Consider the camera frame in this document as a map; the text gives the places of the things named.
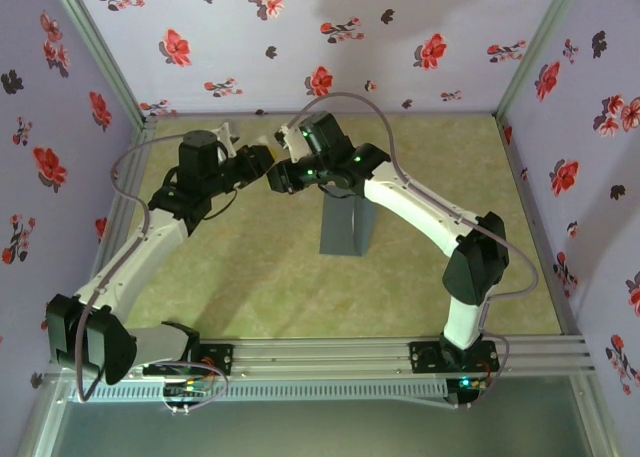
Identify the grey-blue paper envelope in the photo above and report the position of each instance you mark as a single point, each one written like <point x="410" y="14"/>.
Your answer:
<point x="340" y="232"/>

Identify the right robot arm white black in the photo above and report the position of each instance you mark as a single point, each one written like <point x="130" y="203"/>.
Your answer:
<point x="475" y="272"/>

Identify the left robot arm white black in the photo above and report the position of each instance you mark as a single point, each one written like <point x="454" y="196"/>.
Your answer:
<point x="135" y="262"/>

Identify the small circuit board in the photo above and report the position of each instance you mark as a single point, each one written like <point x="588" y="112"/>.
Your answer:
<point x="187" y="389"/>
<point x="470" y="383"/>

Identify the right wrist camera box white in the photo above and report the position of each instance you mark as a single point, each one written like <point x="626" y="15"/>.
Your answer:
<point x="292" y="142"/>

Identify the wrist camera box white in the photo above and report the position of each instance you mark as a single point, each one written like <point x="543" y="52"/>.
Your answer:
<point x="292" y="142"/>
<point x="225" y="134"/>

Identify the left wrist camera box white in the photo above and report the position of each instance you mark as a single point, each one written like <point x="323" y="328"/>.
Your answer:
<point x="225" y="134"/>

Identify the aluminium side rail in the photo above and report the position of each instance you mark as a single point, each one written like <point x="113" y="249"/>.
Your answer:
<point x="131" y="182"/>
<point x="520" y="177"/>

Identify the thin aluminium wall rail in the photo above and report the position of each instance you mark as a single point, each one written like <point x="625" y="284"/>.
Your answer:
<point x="450" y="114"/>

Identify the aluminium corner post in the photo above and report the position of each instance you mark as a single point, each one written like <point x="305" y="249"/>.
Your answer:
<point x="539" y="47"/>
<point x="100" y="47"/>

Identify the long aluminium base rail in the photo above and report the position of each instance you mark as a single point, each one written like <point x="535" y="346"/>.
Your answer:
<point x="320" y="357"/>

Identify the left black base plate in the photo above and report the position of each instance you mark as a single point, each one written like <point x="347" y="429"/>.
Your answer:
<point x="220" y="359"/>

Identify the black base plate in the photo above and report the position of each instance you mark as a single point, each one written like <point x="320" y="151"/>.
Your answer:
<point x="220" y="359"/>
<point x="425" y="359"/>

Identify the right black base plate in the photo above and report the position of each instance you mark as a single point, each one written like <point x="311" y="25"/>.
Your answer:
<point x="425" y="359"/>

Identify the aluminium frame leg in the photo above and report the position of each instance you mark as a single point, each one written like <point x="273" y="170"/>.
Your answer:
<point x="42" y="417"/>
<point x="593" y="417"/>

